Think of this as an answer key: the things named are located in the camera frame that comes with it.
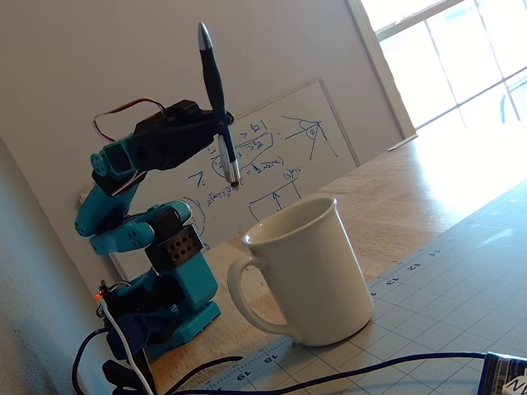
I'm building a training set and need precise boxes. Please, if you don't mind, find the black teal gripper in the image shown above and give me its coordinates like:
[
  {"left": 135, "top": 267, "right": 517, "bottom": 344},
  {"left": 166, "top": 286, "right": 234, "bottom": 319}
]
[{"left": 131, "top": 99, "right": 236, "bottom": 172}]

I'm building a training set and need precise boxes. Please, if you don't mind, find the dark blue silver pen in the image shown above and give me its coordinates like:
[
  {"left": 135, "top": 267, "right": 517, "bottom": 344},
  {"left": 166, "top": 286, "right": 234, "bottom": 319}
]
[{"left": 197, "top": 21, "right": 242, "bottom": 187}]

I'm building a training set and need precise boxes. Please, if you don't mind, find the cream ceramic mug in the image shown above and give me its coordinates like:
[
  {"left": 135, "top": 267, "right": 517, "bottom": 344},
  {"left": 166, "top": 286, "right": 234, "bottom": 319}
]
[{"left": 226, "top": 196, "right": 376, "bottom": 348}]

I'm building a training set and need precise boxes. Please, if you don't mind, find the whiteboard with blue drawings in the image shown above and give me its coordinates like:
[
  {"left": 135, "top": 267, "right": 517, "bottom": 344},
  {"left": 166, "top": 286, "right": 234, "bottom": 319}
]
[{"left": 77, "top": 77, "right": 360, "bottom": 281}]

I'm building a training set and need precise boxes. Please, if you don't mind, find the dark blue clamp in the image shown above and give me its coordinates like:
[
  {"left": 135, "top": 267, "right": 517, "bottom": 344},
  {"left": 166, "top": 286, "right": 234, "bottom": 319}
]
[{"left": 101, "top": 311, "right": 176, "bottom": 395}]

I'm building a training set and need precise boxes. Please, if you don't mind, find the grey gridded cutting mat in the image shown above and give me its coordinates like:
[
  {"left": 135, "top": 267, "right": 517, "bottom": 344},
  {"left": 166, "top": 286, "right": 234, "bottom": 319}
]
[{"left": 196, "top": 179, "right": 527, "bottom": 395}]

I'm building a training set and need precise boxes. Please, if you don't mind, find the red servo wire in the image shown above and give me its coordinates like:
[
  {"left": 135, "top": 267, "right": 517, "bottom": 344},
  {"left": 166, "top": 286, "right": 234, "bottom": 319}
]
[{"left": 92, "top": 96, "right": 169, "bottom": 146}]

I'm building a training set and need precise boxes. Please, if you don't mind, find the white cable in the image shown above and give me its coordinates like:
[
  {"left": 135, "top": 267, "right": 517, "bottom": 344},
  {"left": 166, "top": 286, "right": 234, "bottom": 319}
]
[{"left": 97, "top": 296, "right": 154, "bottom": 395}]

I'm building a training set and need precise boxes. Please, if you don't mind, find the thin black cable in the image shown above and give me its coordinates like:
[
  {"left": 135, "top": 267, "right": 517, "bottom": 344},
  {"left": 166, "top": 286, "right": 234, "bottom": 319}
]
[
  {"left": 162, "top": 355, "right": 245, "bottom": 395},
  {"left": 176, "top": 351, "right": 492, "bottom": 395},
  {"left": 71, "top": 328, "right": 109, "bottom": 394}
]

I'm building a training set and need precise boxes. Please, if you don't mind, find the bright window with white frame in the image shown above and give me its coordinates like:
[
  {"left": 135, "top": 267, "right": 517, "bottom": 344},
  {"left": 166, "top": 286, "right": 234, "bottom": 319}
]
[{"left": 344, "top": 0, "right": 527, "bottom": 142}]

